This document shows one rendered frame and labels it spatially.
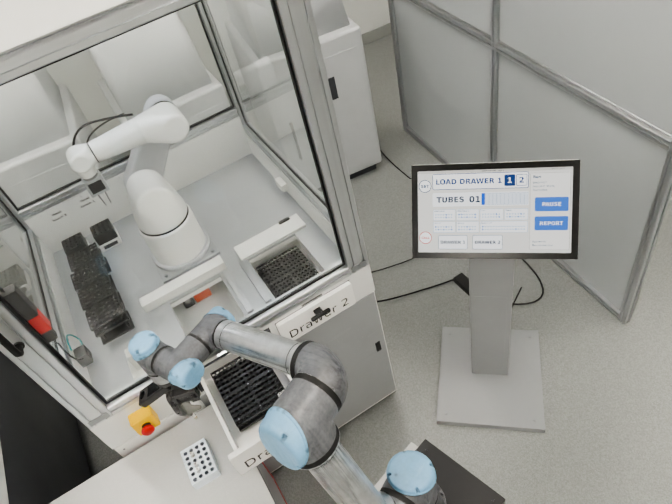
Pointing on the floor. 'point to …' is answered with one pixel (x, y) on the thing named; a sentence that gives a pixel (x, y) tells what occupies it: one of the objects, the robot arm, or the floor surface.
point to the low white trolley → (148, 486)
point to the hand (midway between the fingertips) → (187, 410)
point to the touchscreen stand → (491, 359)
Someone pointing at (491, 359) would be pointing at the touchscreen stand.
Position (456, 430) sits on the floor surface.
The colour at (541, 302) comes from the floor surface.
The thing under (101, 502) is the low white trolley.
